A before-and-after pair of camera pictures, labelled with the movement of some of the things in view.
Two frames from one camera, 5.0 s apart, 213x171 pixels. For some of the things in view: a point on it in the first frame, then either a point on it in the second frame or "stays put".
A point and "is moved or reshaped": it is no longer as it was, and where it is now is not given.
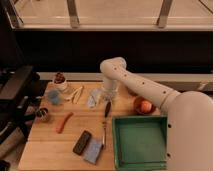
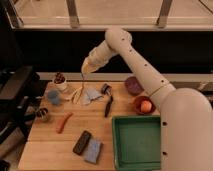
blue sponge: x=93 y=150 stays put
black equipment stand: x=21 y=91 stays put
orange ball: x=146 y=106 stays put
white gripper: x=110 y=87 to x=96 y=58
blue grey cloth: x=94 y=98 is moved or reshaped
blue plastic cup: x=53 y=97 stays put
